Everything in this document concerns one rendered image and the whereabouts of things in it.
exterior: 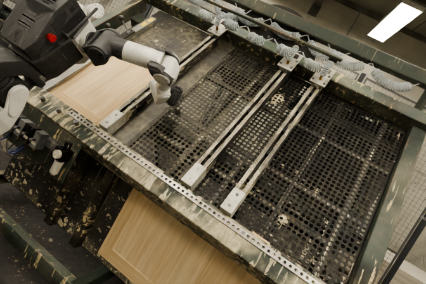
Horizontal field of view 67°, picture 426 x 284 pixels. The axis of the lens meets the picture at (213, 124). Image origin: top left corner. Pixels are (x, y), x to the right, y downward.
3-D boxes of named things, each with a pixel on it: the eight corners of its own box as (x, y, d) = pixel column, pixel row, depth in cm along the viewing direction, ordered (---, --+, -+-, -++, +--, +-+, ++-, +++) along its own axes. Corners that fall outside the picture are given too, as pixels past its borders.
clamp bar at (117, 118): (98, 129, 174) (88, 99, 156) (220, 30, 239) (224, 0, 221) (111, 138, 171) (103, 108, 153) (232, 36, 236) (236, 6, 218)
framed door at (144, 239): (99, 251, 185) (97, 252, 183) (145, 169, 181) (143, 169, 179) (230, 364, 157) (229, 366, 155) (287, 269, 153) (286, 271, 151)
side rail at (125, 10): (19, 79, 202) (12, 66, 193) (141, 7, 262) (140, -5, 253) (25, 83, 200) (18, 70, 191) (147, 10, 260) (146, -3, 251)
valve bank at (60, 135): (-22, 134, 168) (-2, 94, 167) (3, 135, 182) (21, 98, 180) (39, 186, 152) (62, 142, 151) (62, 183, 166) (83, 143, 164)
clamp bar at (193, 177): (177, 184, 157) (176, 157, 139) (286, 61, 222) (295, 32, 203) (193, 195, 154) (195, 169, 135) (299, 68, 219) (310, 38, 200)
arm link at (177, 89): (177, 109, 183) (167, 108, 172) (163, 101, 186) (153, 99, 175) (187, 90, 181) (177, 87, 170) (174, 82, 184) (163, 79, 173)
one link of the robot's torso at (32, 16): (26, 56, 117) (94, -7, 128) (-28, 20, 128) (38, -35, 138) (67, 97, 144) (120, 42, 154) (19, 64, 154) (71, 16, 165)
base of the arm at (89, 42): (110, 70, 138) (103, 48, 130) (83, 66, 141) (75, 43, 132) (126, 51, 148) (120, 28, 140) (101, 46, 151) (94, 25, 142)
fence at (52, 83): (42, 90, 189) (39, 86, 186) (151, 21, 241) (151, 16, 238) (47, 94, 187) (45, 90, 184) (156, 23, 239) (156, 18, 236)
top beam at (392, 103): (140, 0, 257) (139, -12, 249) (149, -5, 263) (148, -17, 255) (421, 138, 188) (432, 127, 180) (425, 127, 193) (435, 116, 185)
